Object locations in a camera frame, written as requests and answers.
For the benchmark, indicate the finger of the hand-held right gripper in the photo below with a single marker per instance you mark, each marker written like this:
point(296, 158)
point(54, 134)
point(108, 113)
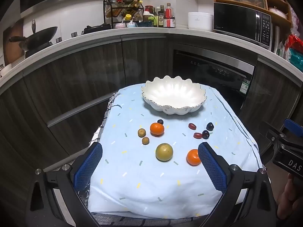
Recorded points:
point(294, 127)
point(269, 132)

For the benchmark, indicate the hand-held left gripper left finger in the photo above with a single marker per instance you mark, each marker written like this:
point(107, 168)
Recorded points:
point(88, 167)

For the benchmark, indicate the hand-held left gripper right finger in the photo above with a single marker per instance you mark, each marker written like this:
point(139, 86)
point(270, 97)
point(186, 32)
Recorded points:
point(211, 167)

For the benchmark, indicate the orange mandarin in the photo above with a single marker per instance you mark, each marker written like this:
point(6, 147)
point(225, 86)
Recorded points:
point(193, 157)
point(157, 129)

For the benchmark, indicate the dark purple grape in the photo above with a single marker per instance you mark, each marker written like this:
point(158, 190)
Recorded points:
point(160, 122)
point(209, 126)
point(205, 134)

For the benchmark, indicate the round green fruit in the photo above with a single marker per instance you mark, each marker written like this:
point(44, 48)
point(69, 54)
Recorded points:
point(164, 152)

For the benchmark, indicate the small brown longan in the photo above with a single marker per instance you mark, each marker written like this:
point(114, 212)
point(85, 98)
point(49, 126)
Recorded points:
point(145, 140)

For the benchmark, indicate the large brown longan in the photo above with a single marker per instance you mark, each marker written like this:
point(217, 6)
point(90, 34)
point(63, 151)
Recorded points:
point(141, 132)

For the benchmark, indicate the white scalloped bowl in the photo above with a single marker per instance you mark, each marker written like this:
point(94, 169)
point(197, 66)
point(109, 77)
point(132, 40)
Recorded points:
point(174, 94)

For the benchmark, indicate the person's right hand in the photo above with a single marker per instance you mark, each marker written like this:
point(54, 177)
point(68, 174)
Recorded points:
point(292, 198)

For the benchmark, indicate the red cherry tomato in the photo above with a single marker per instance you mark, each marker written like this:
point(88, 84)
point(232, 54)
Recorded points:
point(197, 135)
point(192, 126)

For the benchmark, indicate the checked cloth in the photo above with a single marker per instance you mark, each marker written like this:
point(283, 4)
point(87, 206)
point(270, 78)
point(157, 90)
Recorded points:
point(104, 125)

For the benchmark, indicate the light blue patterned tablecloth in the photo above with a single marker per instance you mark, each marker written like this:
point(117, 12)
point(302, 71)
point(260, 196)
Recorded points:
point(142, 184)

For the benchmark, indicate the teal plastic bag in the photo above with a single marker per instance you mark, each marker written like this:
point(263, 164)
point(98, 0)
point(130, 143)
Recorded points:
point(297, 59)

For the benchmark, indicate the built-in oven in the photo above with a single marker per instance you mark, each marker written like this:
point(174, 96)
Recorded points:
point(213, 75)

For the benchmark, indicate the red plastic bag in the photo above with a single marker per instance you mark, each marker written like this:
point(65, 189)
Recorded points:
point(294, 42)

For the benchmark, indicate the dark wood kitchen cabinets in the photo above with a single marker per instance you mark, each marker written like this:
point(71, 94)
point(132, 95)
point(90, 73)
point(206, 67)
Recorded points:
point(71, 75)

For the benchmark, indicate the black microwave oven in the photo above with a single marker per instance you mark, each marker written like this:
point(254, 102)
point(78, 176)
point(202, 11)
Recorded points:
point(239, 21)

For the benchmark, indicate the white rice cooker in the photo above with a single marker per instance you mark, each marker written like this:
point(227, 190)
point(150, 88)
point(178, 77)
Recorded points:
point(200, 21)

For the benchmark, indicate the black wok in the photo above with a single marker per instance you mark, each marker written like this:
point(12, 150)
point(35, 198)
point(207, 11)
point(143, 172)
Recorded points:
point(40, 36)

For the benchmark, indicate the wooden cutting board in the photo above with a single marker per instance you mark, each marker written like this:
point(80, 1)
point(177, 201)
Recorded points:
point(11, 42)

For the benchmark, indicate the dark sauce bottle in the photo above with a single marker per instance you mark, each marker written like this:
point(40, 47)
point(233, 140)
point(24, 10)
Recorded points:
point(161, 17)

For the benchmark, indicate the green bottle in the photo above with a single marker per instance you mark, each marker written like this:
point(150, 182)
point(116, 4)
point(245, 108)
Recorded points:
point(154, 20)

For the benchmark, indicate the black spice rack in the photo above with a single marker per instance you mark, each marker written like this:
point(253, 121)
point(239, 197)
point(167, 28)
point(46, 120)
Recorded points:
point(123, 11)

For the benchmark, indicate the red lid jar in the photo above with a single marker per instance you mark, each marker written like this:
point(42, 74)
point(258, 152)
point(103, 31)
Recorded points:
point(148, 8)

